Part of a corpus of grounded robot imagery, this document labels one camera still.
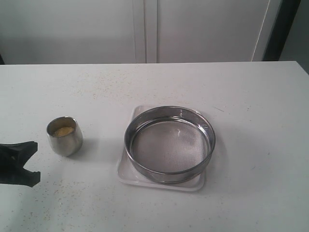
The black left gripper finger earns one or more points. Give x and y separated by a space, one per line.
14 176
16 155

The yellow millet grain pile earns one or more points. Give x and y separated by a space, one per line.
63 131

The stainless steel cup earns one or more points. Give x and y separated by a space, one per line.
66 145

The round stainless steel sieve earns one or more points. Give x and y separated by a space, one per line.
169 145

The white square plastic tray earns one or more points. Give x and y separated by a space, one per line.
130 174

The white cabinet doors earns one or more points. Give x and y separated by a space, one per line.
135 31

